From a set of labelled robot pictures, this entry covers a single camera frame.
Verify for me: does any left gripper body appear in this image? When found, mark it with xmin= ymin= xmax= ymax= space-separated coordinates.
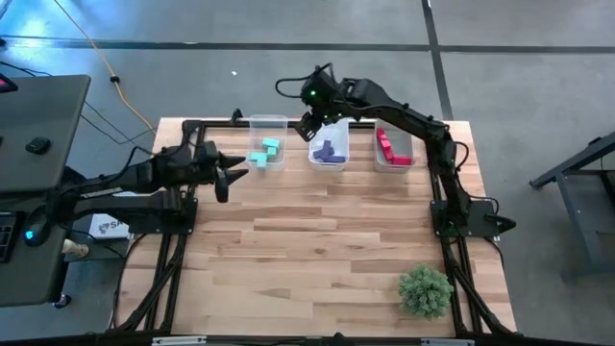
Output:
xmin=214 ymin=167 xmax=231 ymax=204

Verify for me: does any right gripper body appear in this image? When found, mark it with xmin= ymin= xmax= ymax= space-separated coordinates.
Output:
xmin=294 ymin=114 xmax=322 ymax=143

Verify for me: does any clear plastic bin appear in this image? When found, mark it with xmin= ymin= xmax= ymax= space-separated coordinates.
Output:
xmin=247 ymin=113 xmax=289 ymax=172

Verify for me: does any white printed sheet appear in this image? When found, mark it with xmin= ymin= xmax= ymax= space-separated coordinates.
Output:
xmin=88 ymin=212 xmax=134 ymax=240

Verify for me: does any small beige object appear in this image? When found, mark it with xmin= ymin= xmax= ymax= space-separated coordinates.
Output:
xmin=61 ymin=238 xmax=90 ymax=260

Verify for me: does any small black puck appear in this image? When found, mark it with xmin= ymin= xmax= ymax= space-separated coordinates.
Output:
xmin=24 ymin=136 xmax=53 ymax=156

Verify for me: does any gray desk top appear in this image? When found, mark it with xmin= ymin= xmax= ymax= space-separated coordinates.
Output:
xmin=0 ymin=74 xmax=92 ymax=194
xmin=0 ymin=189 xmax=81 ymax=309

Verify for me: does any black computer mouse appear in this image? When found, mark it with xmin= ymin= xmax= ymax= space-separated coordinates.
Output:
xmin=22 ymin=210 xmax=60 ymax=248

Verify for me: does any potted green artificial plant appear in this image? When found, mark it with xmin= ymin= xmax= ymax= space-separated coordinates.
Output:
xmin=397 ymin=262 xmax=455 ymax=322

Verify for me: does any black keyboard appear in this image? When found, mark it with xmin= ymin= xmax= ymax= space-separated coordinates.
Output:
xmin=0 ymin=210 xmax=18 ymax=264

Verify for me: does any black device pink light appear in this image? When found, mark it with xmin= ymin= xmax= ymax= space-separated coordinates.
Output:
xmin=0 ymin=72 xmax=19 ymax=95

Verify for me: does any black aluminium rig frame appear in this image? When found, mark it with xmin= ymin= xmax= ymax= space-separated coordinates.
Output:
xmin=108 ymin=117 xmax=518 ymax=346

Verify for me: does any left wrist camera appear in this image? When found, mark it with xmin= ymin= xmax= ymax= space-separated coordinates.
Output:
xmin=194 ymin=140 xmax=220 ymax=167

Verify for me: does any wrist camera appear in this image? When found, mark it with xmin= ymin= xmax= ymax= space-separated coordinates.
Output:
xmin=300 ymin=69 xmax=340 ymax=110
xmin=194 ymin=140 xmax=220 ymax=167

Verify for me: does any white plastic bin with handles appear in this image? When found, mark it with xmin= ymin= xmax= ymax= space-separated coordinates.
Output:
xmin=373 ymin=117 xmax=415 ymax=174
xmin=308 ymin=114 xmax=351 ymax=173

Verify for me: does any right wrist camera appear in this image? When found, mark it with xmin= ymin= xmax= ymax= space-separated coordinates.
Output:
xmin=300 ymin=69 xmax=340 ymax=110

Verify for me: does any black right camera cable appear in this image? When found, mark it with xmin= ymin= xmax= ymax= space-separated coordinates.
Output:
xmin=274 ymin=62 xmax=334 ymax=101

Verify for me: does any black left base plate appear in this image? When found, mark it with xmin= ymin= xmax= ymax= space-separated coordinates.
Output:
xmin=128 ymin=196 xmax=199 ymax=235

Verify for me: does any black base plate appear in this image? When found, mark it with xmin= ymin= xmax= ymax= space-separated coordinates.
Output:
xmin=430 ymin=199 xmax=502 ymax=238
xmin=128 ymin=196 xmax=199 ymax=235

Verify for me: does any black floor cable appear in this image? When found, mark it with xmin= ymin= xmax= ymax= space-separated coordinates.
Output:
xmin=81 ymin=99 xmax=130 ymax=141

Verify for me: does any yellow cable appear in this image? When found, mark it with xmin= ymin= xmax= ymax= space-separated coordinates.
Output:
xmin=51 ymin=0 xmax=154 ymax=131

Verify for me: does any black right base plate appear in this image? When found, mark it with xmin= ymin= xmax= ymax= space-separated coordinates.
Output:
xmin=430 ymin=199 xmax=502 ymax=238

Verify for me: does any silver bracket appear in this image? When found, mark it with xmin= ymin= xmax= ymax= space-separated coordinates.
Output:
xmin=420 ymin=337 xmax=476 ymax=346

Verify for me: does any gray metal table frame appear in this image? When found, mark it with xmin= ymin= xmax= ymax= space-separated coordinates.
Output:
xmin=529 ymin=130 xmax=615 ymax=285

